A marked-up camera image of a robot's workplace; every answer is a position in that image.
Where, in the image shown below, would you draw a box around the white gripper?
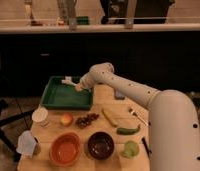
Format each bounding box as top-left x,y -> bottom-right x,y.
75,74 -> 93,91

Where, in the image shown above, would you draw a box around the white brush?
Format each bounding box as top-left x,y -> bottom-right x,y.
61,77 -> 77,87

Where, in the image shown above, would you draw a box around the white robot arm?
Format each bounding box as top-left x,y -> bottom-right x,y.
79,63 -> 200,171

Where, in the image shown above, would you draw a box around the green plastic tray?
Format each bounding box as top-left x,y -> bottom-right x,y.
40,76 -> 93,110

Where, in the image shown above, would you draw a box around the grey small block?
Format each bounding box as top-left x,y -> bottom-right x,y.
114,90 -> 125,100

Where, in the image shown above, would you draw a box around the yellow banana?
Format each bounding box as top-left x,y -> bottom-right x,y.
102,108 -> 118,127

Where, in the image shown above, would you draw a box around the dark red grapes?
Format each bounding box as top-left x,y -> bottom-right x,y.
75,113 -> 99,129

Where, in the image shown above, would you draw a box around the red yellow apple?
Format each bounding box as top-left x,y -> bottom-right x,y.
61,113 -> 73,126

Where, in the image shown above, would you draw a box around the white lidded jar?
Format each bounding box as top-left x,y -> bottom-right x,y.
32,107 -> 49,127

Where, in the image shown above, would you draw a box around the dark brown bowl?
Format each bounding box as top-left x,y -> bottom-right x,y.
87,132 -> 114,160

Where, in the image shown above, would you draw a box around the orange bowl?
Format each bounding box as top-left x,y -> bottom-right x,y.
49,132 -> 81,167

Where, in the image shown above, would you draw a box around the black pen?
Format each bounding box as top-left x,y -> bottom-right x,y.
141,137 -> 150,158

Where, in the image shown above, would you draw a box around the clear plastic cup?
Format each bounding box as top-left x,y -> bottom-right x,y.
16,131 -> 41,157

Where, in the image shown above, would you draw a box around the black office chair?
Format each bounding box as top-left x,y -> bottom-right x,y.
0,49 -> 37,163

